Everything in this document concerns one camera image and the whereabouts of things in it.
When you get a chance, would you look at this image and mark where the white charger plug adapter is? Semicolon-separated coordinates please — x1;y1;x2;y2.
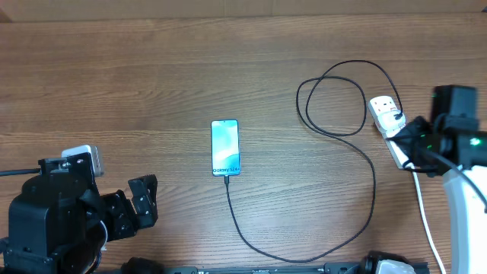
374;110;406;133

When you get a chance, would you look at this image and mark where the Samsung Galaxy smartphone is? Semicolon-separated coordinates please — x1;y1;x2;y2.
211;119;241;177

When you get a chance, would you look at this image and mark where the white power strip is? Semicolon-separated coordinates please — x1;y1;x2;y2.
368;96;414;170

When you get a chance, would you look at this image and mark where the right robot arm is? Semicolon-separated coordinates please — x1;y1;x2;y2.
392;85;486;274

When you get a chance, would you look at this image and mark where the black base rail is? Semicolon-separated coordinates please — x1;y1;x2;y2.
119;250;430;274

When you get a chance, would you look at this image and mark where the white power strip cord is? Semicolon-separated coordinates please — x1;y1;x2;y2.
411;167;447;274

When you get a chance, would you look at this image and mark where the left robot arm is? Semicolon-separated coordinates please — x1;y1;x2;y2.
1;152;158;273

